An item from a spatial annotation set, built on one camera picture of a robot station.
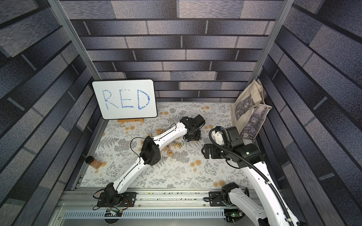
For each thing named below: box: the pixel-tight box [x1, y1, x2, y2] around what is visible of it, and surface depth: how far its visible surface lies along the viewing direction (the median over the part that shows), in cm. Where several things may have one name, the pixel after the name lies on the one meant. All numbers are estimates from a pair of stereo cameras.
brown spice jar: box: [84, 155, 103, 170], surface depth 80 cm
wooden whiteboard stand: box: [117, 118, 144, 125], surface depth 105 cm
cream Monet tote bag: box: [230, 79, 272, 143], surface depth 94 cm
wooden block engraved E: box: [167, 150, 174, 157], surface depth 91 cm
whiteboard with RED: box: [91, 79, 158, 121], surface depth 99 cm
